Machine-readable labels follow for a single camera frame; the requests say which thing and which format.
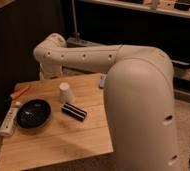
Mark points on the black ceramic bowl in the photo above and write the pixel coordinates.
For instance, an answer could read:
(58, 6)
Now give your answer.
(33, 113)

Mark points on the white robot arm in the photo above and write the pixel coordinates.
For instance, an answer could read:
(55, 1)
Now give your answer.
(138, 98)

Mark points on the small blue gray block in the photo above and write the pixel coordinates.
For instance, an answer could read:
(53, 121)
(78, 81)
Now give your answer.
(102, 81)

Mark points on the white paper cup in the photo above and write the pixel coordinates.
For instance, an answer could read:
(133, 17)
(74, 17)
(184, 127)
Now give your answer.
(66, 94)

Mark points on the black striped rectangular block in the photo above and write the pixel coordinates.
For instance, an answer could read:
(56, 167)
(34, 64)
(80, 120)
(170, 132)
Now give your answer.
(74, 112)

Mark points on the thin metal pole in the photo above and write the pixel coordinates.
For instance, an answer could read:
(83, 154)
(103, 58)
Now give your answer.
(76, 33)

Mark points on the white remote control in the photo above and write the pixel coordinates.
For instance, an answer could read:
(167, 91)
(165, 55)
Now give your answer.
(9, 123)

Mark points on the wooden shelf board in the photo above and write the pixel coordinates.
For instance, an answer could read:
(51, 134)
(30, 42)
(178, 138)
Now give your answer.
(166, 7)

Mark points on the grey metal rail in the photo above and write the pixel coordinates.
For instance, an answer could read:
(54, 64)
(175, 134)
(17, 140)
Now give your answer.
(183, 74)

